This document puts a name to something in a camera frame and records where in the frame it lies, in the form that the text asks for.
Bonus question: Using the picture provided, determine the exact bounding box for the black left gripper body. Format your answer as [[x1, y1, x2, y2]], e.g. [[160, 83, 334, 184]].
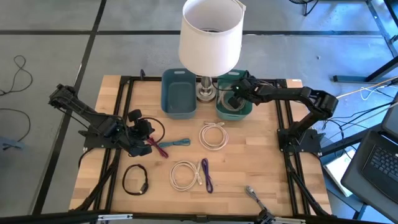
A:
[[127, 108, 154, 157]]

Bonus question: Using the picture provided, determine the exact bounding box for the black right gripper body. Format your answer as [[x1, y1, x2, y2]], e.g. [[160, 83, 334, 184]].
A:
[[228, 70, 259, 110]]

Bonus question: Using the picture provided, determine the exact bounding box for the red cable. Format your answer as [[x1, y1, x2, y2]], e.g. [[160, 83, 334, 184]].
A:
[[146, 138, 170, 159]]

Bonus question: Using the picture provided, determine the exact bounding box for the beige cable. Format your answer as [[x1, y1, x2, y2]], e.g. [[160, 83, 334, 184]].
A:
[[221, 90, 247, 112]]

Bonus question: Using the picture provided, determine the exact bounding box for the white cable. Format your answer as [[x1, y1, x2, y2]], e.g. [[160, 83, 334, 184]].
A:
[[198, 121, 229, 151], [169, 160, 203, 192]]

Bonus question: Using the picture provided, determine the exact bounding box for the purple cable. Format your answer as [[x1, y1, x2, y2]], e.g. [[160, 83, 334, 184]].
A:
[[201, 157, 214, 194]]

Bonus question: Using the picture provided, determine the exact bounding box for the grey cable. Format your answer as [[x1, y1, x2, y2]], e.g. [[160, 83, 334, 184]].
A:
[[244, 185, 268, 215]]

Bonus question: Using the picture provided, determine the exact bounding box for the green plastic bin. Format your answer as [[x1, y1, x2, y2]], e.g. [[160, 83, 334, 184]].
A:
[[215, 68, 253, 121]]

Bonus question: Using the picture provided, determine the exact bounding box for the silver lamp base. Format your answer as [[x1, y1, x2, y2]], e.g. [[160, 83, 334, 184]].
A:
[[195, 76, 218, 103]]

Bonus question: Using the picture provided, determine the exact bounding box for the blue plastic bin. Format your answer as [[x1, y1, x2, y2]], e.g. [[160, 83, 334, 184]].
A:
[[160, 68, 198, 120]]

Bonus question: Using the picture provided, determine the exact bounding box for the white lampshade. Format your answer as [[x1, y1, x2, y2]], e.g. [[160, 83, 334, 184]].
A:
[[178, 0, 246, 78]]

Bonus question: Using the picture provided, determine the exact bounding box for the black diagonal support bar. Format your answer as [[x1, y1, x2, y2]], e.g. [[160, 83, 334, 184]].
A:
[[320, 124, 383, 156]]

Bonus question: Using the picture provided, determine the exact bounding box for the white box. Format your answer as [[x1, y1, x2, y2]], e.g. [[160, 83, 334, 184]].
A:
[[323, 148, 356, 198]]

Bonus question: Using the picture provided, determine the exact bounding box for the black rig crossbar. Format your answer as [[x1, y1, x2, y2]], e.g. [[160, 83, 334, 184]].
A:
[[0, 210, 398, 224]]

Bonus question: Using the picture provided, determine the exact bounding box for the black side table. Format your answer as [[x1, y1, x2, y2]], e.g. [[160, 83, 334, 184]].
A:
[[340, 129, 398, 223]]

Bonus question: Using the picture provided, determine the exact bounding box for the black laptop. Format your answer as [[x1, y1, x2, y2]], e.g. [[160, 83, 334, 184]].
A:
[[360, 93, 398, 205]]

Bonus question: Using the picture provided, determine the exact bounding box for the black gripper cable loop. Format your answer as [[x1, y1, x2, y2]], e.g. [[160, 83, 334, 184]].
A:
[[141, 116, 166, 144]]

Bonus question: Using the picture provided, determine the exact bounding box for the black aluminium table frame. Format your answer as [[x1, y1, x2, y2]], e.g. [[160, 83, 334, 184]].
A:
[[70, 75, 332, 218]]

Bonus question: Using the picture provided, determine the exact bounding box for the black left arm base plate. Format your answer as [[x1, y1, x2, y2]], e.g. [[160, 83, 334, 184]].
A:
[[83, 123, 127, 149]]

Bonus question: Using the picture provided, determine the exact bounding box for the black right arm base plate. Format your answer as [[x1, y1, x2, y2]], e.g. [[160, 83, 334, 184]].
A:
[[277, 128, 326, 153]]

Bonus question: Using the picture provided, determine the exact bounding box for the silver bracket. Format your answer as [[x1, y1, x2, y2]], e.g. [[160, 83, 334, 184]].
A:
[[97, 213, 134, 222], [273, 217, 307, 224]]

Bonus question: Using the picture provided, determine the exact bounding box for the black fan base with cord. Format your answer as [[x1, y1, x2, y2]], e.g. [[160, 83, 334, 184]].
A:
[[288, 0, 320, 17]]

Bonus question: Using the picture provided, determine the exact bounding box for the black floor cable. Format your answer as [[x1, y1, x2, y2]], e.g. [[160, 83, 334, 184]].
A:
[[0, 55, 34, 96], [0, 108, 31, 142]]

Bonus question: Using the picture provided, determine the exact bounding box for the yellow extension cord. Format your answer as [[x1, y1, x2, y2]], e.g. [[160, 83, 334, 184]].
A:
[[337, 77, 398, 99]]

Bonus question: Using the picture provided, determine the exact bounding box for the black desk leg frame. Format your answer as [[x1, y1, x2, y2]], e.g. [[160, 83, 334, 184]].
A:
[[332, 0, 398, 84]]

